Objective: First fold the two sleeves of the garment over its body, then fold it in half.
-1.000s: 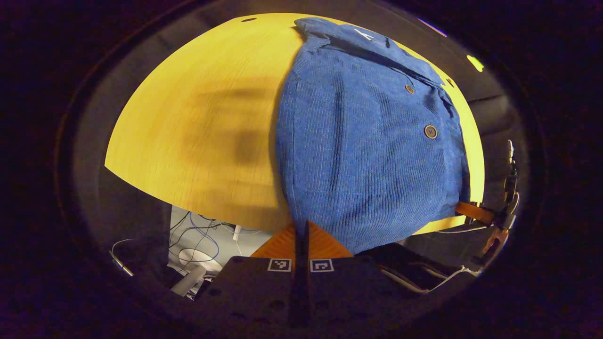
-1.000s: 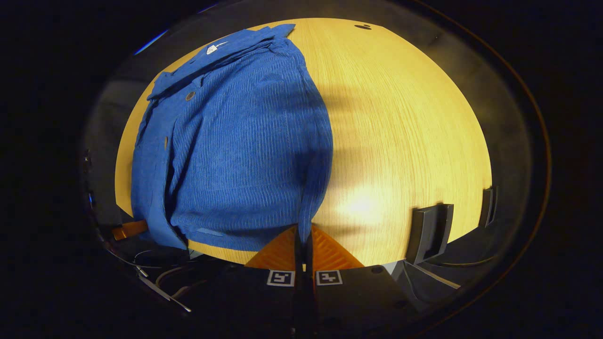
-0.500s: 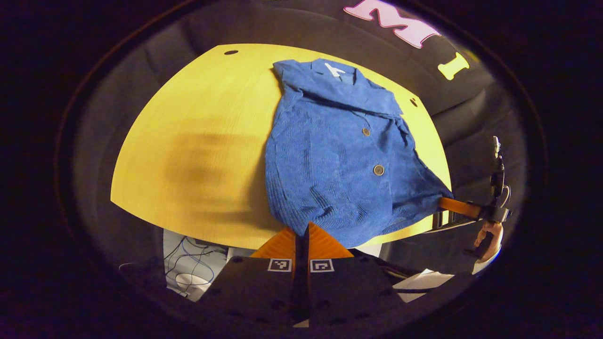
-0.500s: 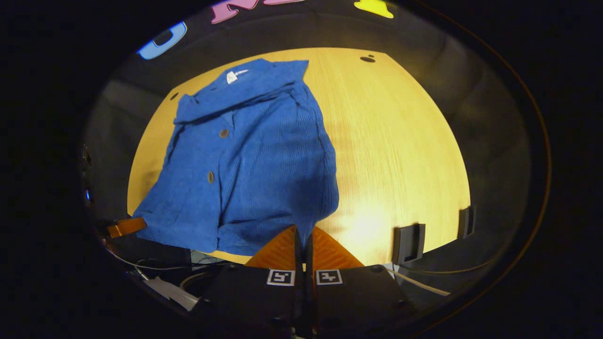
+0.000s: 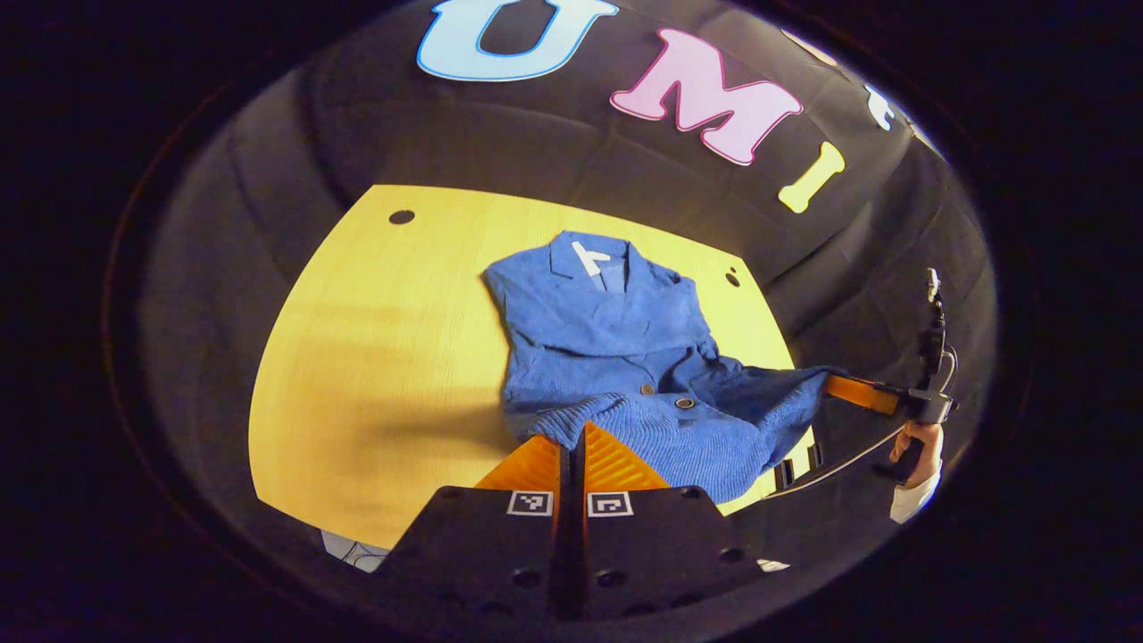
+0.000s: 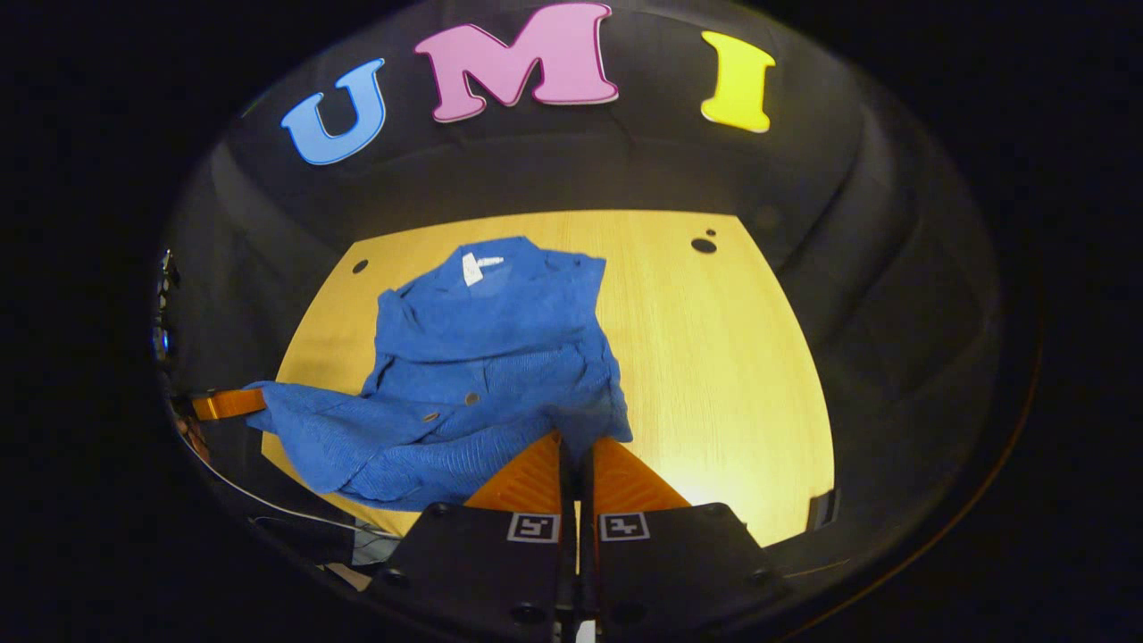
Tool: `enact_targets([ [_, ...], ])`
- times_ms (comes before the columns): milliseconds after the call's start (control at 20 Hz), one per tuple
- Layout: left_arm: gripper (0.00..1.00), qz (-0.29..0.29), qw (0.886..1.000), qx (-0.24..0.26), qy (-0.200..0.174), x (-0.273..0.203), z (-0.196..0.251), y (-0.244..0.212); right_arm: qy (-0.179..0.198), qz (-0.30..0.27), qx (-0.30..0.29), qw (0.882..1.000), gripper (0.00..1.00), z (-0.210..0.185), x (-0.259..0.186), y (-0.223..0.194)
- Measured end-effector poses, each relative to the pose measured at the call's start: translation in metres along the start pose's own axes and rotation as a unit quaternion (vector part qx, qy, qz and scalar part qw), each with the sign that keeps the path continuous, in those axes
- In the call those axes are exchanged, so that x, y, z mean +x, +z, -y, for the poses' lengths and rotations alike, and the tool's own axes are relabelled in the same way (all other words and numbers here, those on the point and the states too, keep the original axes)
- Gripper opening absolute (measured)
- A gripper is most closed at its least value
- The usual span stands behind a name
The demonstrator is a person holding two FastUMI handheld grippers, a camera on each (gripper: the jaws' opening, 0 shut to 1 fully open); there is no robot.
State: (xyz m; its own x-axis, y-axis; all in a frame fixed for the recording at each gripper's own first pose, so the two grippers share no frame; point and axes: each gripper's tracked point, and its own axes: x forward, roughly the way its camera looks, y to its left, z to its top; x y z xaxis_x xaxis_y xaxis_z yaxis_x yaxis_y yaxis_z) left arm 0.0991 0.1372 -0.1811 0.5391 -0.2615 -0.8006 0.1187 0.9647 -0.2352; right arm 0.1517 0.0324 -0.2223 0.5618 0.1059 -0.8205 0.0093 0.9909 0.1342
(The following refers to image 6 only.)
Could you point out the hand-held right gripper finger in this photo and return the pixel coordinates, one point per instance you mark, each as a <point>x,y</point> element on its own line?
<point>568,554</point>
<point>588,554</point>

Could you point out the black backdrop cloth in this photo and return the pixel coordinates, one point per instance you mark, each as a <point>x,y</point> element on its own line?
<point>804,179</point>

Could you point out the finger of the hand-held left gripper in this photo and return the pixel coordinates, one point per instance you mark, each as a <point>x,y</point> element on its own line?
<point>228,404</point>

